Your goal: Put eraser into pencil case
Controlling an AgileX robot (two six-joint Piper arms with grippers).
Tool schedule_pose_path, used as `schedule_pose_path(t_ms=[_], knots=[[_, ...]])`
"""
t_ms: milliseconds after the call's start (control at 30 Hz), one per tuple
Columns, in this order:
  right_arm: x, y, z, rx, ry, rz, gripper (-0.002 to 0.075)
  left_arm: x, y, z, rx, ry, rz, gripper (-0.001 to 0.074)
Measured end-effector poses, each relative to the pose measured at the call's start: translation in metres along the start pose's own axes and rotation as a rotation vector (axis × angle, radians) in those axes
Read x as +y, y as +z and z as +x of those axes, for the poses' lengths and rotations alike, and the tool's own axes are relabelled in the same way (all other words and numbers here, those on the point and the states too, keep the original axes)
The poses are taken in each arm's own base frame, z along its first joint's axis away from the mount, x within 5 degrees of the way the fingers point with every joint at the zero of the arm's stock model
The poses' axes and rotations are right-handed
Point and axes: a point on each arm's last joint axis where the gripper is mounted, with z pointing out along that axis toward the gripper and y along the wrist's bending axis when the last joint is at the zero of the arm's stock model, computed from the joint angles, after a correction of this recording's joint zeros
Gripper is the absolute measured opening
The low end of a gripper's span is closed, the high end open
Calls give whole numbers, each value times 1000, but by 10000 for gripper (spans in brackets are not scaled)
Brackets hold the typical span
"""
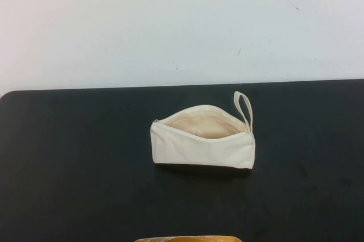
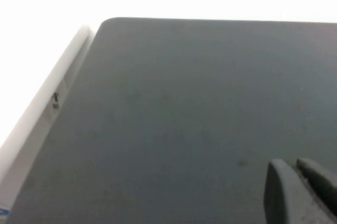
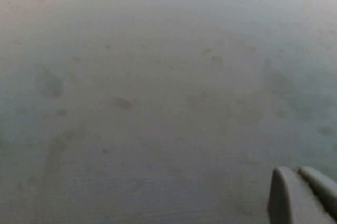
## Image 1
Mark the white fabric pencil case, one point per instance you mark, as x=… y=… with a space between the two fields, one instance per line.
x=199 y=151

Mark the yellow-orange object at bottom edge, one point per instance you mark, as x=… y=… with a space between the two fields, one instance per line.
x=186 y=235

